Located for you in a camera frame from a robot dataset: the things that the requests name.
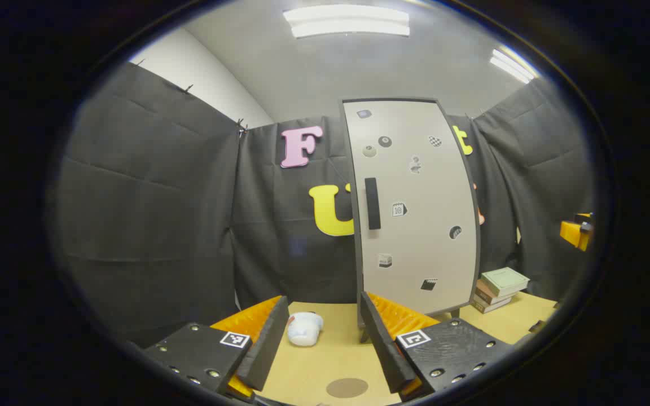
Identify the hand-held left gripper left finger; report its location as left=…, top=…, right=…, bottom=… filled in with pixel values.
left=144, top=295, right=290, bottom=402

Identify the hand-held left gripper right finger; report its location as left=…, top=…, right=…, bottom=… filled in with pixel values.
left=359, top=291, right=515, bottom=402

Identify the brown round coaster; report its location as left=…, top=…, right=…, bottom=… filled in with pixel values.
left=326, top=377, right=369, bottom=399

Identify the grey cabinet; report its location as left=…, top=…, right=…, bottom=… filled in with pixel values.
left=339, top=97, right=482, bottom=343

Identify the light grey cabinet door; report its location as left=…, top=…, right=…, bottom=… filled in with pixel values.
left=342, top=99, right=479, bottom=316

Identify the white plush toy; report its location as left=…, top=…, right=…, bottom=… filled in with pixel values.
left=287, top=312, right=324, bottom=347

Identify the beige book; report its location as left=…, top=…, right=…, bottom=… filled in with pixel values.
left=471, top=296, right=512, bottom=314

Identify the narrow ceiling light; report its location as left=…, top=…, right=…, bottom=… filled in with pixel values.
left=490, top=48, right=537, bottom=84

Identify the black backdrop cloth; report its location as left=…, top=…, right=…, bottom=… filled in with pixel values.
left=57, top=62, right=594, bottom=347

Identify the large ceiling light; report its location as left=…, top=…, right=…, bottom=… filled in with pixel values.
left=283, top=5, right=410, bottom=39

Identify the black door handle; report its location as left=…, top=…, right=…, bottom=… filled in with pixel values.
left=364, top=178, right=382, bottom=230

